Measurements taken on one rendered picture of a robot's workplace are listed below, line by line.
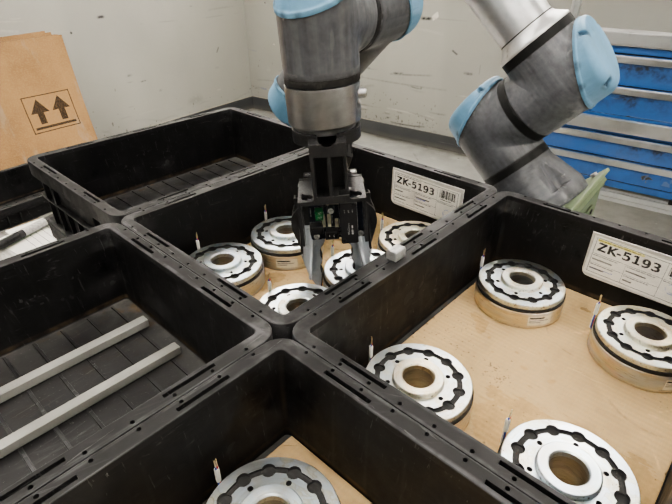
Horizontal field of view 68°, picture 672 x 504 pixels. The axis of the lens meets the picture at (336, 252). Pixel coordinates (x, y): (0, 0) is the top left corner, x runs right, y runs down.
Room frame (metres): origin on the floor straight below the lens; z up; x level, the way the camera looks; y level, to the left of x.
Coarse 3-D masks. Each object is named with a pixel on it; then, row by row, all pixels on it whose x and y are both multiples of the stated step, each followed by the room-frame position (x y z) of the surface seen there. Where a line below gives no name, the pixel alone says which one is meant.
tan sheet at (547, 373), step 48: (432, 336) 0.43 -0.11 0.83; (480, 336) 0.43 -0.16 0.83; (528, 336) 0.43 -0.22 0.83; (576, 336) 0.43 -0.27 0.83; (480, 384) 0.36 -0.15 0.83; (528, 384) 0.36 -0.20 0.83; (576, 384) 0.36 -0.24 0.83; (624, 384) 0.36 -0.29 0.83; (480, 432) 0.30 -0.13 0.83; (624, 432) 0.30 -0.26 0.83
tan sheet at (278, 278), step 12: (384, 216) 0.73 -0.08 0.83; (336, 240) 0.65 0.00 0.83; (372, 240) 0.65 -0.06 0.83; (324, 252) 0.62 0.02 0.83; (336, 252) 0.62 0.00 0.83; (324, 264) 0.58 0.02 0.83; (276, 276) 0.55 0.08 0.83; (288, 276) 0.55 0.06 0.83; (300, 276) 0.55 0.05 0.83; (264, 288) 0.53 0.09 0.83
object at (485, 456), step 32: (512, 192) 0.61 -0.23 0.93; (448, 224) 0.52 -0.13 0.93; (608, 224) 0.52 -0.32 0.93; (416, 256) 0.45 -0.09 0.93; (352, 288) 0.39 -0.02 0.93; (320, 320) 0.34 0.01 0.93; (320, 352) 0.30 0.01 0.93; (384, 384) 0.27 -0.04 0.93; (416, 416) 0.24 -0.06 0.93; (480, 448) 0.21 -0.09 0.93; (512, 480) 0.19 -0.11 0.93
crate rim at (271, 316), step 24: (264, 168) 0.69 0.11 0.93; (432, 168) 0.69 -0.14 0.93; (192, 192) 0.61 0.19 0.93; (144, 216) 0.54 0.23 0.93; (456, 216) 0.54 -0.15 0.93; (408, 240) 0.48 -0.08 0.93; (192, 264) 0.43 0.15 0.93; (384, 264) 0.43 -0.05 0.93; (240, 288) 0.39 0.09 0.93; (336, 288) 0.39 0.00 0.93; (264, 312) 0.35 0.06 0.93; (288, 336) 0.33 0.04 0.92
